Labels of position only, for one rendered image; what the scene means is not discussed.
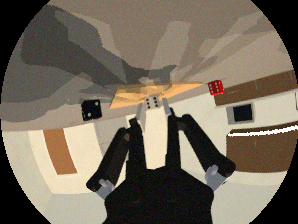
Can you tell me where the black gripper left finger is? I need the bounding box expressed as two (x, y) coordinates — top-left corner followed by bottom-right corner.
(86, 102), (147, 204)

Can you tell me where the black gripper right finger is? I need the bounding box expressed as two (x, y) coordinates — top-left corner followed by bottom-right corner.
(161, 97), (236, 202)

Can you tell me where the tan square mat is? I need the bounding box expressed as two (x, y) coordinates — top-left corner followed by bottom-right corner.
(109, 82), (203, 109)

